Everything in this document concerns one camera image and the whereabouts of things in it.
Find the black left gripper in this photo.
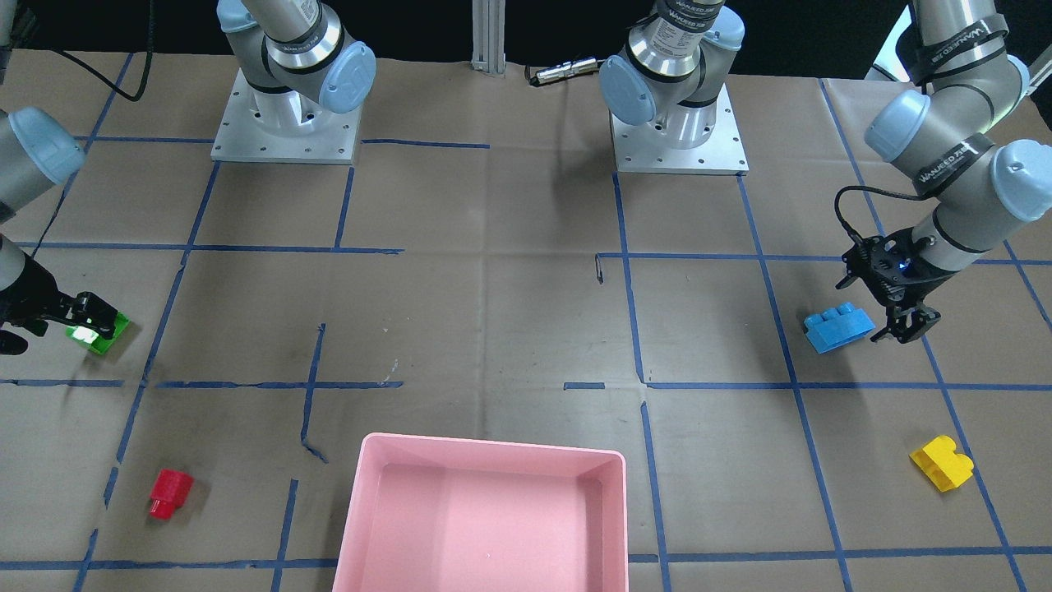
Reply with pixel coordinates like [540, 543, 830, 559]
[837, 231, 954, 342]

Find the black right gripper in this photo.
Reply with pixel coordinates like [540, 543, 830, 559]
[0, 247, 119, 356]

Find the green toy block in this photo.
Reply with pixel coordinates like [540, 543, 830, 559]
[66, 312, 132, 358]

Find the blue toy block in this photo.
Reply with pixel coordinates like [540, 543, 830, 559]
[803, 301, 875, 354]

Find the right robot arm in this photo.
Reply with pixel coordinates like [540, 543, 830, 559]
[1, 1, 378, 355]

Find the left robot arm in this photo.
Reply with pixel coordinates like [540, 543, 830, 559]
[598, 1, 1050, 344]

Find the pink plastic box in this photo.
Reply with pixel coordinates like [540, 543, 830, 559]
[332, 433, 629, 591]

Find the yellow toy block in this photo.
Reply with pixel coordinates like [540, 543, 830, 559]
[909, 434, 976, 493]

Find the red toy block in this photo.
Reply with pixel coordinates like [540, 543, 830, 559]
[148, 469, 195, 520]

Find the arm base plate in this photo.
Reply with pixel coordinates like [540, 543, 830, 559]
[610, 86, 749, 175]
[210, 72, 363, 165]

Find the metal cable connector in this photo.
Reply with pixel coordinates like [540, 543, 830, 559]
[524, 57, 604, 89]

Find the aluminium frame post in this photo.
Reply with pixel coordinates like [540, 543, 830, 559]
[470, 0, 506, 77]

